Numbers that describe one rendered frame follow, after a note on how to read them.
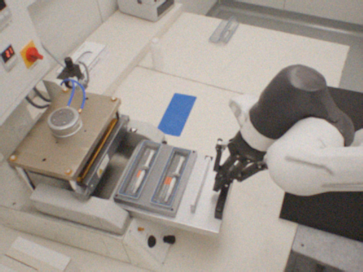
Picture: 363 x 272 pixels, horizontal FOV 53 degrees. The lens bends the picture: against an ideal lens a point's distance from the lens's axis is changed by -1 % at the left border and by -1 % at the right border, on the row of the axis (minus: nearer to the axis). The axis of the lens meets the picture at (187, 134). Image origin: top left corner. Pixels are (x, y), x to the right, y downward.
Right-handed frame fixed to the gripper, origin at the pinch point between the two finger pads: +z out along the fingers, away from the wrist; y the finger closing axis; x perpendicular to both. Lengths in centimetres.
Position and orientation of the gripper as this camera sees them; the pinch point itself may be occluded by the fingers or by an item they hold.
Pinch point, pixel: (221, 180)
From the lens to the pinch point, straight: 90.8
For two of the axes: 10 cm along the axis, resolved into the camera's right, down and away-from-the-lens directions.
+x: 2.7, -7.4, 6.2
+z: -3.0, 5.5, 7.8
